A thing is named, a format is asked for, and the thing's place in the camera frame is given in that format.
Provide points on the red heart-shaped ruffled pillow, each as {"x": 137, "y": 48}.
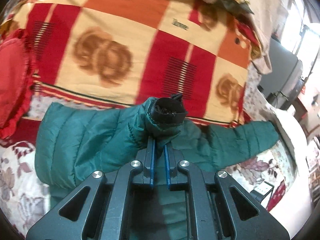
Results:
{"x": 18, "y": 64}

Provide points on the green quilted puffer jacket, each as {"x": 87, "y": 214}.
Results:
{"x": 73, "y": 143}

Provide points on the dark grey cabinet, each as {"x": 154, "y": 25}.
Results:
{"x": 278, "y": 87}

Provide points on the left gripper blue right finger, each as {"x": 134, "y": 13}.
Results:
{"x": 217, "y": 206}

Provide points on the red checkered rose blanket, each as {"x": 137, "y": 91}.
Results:
{"x": 118, "y": 53}

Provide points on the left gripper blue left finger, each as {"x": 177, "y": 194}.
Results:
{"x": 99, "y": 208}

